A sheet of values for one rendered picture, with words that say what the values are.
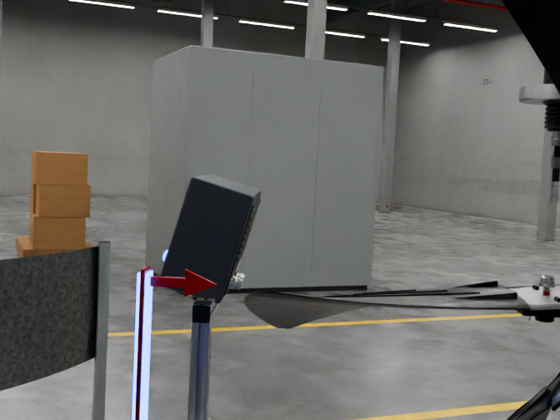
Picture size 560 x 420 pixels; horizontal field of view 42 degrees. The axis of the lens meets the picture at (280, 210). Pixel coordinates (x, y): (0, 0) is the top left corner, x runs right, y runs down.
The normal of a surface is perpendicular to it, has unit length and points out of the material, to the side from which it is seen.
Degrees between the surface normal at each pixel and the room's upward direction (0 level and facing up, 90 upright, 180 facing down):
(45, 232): 90
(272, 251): 90
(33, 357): 90
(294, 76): 90
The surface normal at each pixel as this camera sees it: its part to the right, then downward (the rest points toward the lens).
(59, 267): 0.91, 0.07
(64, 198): 0.39, 0.08
